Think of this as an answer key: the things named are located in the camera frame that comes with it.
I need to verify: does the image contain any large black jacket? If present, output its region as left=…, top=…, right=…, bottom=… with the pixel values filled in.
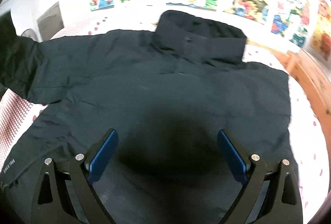
left=1, top=10, right=295, bottom=223

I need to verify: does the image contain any pink patterned bed quilt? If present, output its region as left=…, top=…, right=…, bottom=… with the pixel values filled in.
left=0, top=6, right=327, bottom=224

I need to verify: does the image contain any yellow bear drawing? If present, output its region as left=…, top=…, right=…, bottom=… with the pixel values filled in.
left=310, top=0, right=330, bottom=62

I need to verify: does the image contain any grey electric fan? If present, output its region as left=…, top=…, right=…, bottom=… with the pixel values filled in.
left=21, top=29, right=39, bottom=42

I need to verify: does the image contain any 2024 dragon drawing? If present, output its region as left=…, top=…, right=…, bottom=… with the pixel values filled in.
left=271, top=0, right=311, bottom=47

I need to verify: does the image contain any wooden bed frame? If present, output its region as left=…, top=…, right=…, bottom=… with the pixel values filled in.
left=244, top=38, right=331, bottom=137

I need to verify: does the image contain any grey board against wall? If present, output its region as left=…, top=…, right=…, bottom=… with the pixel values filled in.
left=37, top=2, right=64, bottom=41

